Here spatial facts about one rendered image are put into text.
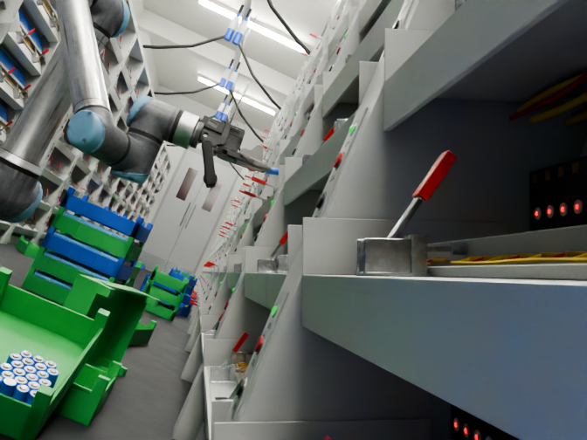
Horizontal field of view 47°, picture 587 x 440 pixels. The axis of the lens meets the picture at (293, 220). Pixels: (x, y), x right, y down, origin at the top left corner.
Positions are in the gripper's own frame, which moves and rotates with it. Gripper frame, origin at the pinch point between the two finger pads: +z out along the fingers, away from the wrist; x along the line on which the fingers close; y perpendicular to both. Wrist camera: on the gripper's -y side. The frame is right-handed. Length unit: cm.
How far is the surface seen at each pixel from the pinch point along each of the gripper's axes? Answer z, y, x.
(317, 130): 4.7, 3.7, -42.7
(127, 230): -35, -25, 80
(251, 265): 2, -26, -43
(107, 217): -44, -24, 81
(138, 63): -111, 112, 378
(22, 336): -30, -51, -52
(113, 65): -113, 85, 308
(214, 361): 2, -45, -43
